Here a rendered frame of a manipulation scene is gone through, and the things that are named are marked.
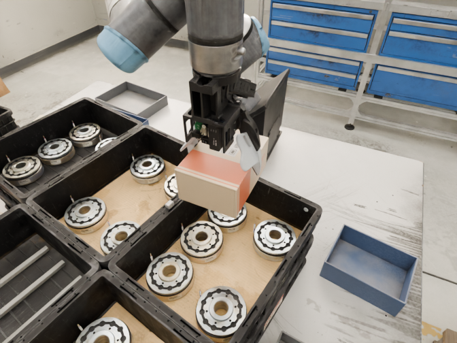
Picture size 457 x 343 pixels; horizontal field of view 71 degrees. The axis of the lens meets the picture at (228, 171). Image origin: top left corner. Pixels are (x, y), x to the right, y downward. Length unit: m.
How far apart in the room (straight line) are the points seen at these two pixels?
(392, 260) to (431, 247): 1.11
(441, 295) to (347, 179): 0.94
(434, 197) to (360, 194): 1.29
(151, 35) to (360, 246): 0.79
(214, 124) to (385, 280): 0.69
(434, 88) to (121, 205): 2.22
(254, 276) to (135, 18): 0.57
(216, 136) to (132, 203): 0.50
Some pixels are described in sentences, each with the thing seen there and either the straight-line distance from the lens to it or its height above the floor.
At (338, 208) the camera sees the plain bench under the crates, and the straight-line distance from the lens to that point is 1.11.
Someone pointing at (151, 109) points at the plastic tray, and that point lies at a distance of 1.50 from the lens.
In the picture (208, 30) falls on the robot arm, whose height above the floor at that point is 1.36.
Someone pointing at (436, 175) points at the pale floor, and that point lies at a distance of 2.60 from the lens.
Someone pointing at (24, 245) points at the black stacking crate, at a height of 0.83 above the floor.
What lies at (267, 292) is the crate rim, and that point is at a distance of 0.64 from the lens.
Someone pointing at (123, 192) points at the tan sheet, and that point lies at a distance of 0.97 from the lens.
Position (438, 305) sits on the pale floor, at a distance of 1.92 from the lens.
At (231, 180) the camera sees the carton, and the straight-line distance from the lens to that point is 0.54.
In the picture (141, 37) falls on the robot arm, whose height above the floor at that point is 1.33.
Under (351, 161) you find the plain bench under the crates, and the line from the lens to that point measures 1.31.
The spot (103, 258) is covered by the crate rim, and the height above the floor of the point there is 0.93.
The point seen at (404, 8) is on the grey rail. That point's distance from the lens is 2.42.
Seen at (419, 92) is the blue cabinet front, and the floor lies 0.41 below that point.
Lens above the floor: 1.50
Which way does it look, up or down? 43 degrees down
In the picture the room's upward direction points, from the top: straight up
